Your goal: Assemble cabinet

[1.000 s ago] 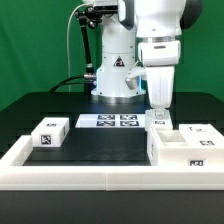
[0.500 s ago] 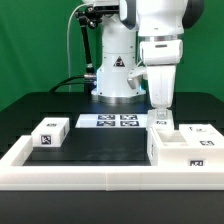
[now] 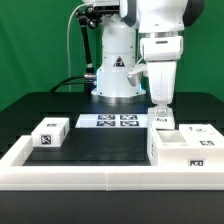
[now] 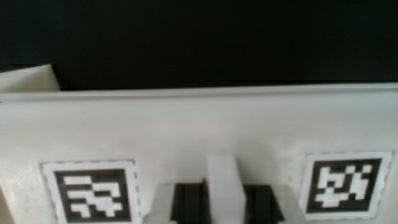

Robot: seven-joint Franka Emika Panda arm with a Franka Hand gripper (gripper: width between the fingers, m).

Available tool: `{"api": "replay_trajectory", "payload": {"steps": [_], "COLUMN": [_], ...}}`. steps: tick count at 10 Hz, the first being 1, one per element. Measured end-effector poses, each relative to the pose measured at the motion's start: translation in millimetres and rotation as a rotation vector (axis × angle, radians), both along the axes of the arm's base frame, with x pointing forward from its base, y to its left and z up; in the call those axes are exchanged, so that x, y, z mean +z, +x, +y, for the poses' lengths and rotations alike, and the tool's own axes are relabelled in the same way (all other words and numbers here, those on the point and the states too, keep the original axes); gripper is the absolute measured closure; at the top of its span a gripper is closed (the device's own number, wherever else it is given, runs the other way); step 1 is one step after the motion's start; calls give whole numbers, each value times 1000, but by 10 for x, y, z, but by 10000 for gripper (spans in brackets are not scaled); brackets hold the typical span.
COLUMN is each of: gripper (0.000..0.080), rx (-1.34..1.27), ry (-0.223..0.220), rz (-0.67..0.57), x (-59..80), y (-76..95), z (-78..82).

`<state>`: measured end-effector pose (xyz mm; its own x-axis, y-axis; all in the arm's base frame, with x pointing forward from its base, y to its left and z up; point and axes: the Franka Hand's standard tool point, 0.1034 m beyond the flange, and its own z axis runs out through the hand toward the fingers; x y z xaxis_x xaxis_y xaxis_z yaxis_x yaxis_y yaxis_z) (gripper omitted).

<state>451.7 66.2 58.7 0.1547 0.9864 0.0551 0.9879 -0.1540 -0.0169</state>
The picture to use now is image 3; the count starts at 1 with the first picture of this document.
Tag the white U-shaped fence frame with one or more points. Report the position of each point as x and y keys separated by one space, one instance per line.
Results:
x=16 y=175

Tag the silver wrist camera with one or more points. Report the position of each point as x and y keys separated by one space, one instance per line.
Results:
x=135 y=74

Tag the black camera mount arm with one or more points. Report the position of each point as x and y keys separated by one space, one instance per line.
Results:
x=87 y=36

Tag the white cabinet body box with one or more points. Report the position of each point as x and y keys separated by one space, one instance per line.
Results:
x=168 y=148

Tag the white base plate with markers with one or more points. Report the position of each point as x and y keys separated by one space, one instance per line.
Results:
x=112 y=121

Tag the white cabinet top block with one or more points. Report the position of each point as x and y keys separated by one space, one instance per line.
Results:
x=50 y=132

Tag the white cabinet door panel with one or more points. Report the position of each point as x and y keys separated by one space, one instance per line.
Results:
x=160 y=121
x=201 y=135

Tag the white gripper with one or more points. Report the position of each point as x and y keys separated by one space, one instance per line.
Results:
x=161 y=56

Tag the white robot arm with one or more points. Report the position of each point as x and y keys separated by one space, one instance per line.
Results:
x=140 y=38

